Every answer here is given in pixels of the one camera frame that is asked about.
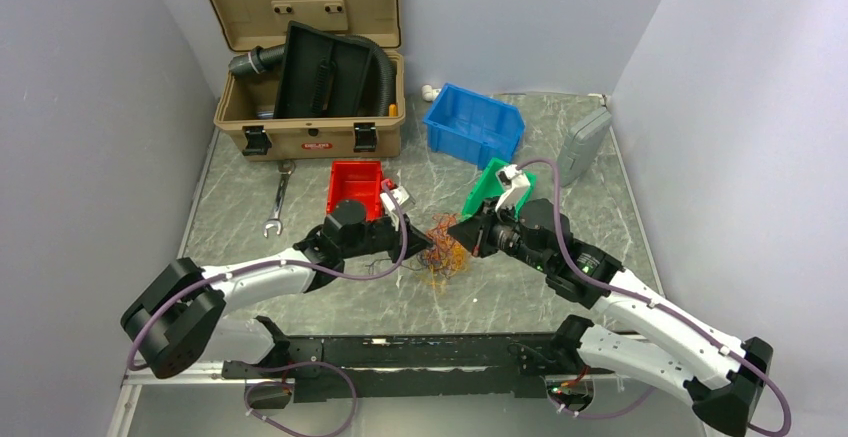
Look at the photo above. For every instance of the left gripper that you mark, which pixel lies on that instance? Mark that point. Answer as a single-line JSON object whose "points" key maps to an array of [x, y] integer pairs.
{"points": [[415, 240]]}

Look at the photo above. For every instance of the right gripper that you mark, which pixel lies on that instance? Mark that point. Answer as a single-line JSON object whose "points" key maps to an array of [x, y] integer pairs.
{"points": [[476, 232]]}

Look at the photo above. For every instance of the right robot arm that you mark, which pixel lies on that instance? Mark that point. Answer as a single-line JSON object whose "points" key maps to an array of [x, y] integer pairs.
{"points": [[719, 376]]}

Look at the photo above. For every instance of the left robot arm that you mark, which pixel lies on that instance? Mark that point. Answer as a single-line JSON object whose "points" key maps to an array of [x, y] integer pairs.
{"points": [[183, 316]]}

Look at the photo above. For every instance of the red plastic bin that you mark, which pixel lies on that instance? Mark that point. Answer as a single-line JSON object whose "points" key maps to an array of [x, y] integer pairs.
{"points": [[358, 180]]}

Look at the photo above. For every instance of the green plastic bin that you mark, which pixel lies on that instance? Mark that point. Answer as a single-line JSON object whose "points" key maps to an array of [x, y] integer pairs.
{"points": [[488, 186]]}

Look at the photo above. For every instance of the silver open-end wrench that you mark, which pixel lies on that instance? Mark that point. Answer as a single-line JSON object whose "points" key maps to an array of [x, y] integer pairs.
{"points": [[273, 224]]}

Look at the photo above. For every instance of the grey plastic case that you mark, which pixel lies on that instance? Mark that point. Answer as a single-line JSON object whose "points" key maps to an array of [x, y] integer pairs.
{"points": [[581, 146]]}

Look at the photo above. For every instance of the blue plastic bin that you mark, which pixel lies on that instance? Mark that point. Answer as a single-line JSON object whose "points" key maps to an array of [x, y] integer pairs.
{"points": [[472, 127]]}

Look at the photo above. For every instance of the black tray insert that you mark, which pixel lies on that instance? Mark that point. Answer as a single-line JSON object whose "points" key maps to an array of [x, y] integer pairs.
{"points": [[322, 74]]}

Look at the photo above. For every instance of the white pipe fitting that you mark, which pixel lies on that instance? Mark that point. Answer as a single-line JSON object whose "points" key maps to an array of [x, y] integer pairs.
{"points": [[430, 93]]}

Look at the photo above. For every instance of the tan plastic toolbox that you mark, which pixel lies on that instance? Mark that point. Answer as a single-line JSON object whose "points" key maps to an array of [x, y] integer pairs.
{"points": [[256, 31]]}

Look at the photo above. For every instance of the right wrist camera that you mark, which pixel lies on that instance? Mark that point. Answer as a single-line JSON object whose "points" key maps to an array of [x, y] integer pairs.
{"points": [[515, 185]]}

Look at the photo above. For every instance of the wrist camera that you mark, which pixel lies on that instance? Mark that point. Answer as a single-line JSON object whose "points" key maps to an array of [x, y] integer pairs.
{"points": [[396, 200], [515, 185]]}

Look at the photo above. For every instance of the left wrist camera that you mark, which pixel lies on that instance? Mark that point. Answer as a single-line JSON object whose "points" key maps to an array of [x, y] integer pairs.
{"points": [[396, 200]]}

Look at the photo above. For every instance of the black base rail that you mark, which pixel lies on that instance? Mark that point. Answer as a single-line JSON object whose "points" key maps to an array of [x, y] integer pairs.
{"points": [[317, 369]]}

